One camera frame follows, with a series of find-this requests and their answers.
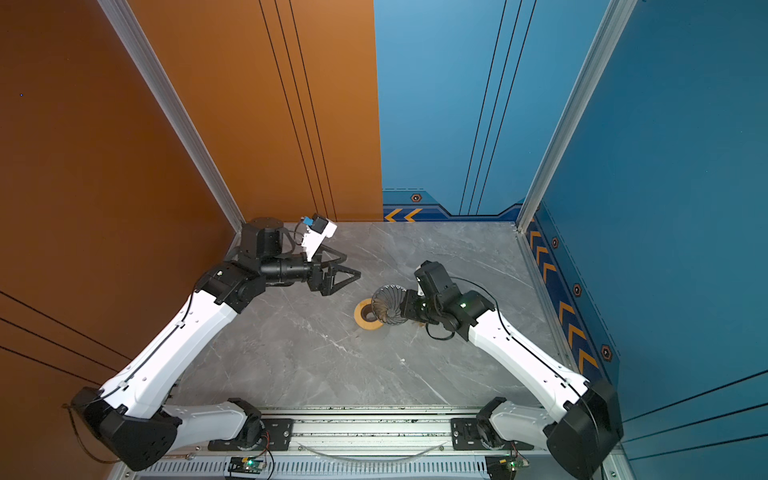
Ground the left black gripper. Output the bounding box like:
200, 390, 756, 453
261, 245, 360, 297

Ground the black ribbed coffee dripper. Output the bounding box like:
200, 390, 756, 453
371, 284, 407, 325

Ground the wooden ring dripper stand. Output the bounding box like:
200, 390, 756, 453
353, 298, 384, 331

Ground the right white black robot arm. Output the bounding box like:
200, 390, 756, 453
400, 261, 624, 479

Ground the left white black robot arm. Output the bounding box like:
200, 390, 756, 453
68, 215, 361, 471

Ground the right green circuit board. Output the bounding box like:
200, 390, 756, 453
485, 456, 521, 480

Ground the green circuit board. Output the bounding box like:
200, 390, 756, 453
485, 456, 521, 480
227, 456, 269, 478

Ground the left green circuit board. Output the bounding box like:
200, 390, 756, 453
227, 456, 269, 478

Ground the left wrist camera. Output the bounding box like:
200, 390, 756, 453
300, 214, 338, 260

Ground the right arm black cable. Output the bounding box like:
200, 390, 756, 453
449, 275, 601, 421

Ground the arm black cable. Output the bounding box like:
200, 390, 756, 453
449, 275, 601, 421
61, 401, 118, 464

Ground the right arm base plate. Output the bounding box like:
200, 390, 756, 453
450, 418, 534, 451

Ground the clear tube on rail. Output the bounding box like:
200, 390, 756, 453
298, 443, 444, 464

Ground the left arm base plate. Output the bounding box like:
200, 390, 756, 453
208, 418, 294, 452

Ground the aluminium rail base frame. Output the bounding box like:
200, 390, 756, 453
109, 406, 570, 479

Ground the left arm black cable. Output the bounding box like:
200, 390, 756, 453
61, 401, 118, 464

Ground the left aluminium corner post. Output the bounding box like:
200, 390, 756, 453
98, 0, 245, 233

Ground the aluminium corner post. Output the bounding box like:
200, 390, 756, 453
98, 0, 245, 233
515, 0, 637, 234

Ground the right aluminium corner post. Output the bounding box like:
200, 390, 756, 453
515, 0, 637, 234

